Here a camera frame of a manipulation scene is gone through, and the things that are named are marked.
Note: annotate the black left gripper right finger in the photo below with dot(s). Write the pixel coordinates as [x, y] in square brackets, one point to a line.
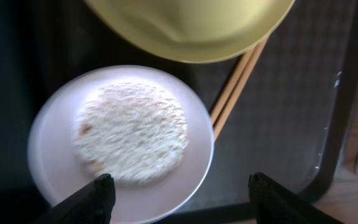
[272, 203]

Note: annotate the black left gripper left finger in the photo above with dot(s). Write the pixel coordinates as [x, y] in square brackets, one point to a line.
[92, 204]

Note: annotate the rice in pink bowl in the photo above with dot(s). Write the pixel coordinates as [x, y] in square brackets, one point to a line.
[136, 132]

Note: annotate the brown serving tray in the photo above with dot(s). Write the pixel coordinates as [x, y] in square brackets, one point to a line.
[290, 121]

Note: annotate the lower wooden chopstick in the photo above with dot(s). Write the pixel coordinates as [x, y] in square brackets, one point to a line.
[231, 102]

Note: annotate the wooden chopstick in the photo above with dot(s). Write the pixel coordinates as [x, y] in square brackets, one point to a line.
[232, 82]
[231, 102]

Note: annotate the upper wooden chopstick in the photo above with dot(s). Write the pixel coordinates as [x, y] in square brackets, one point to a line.
[232, 82]

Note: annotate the black plastic tray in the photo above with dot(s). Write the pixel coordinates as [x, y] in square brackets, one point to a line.
[32, 67]

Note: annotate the yellow plate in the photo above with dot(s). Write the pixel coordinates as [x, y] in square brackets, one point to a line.
[192, 31]

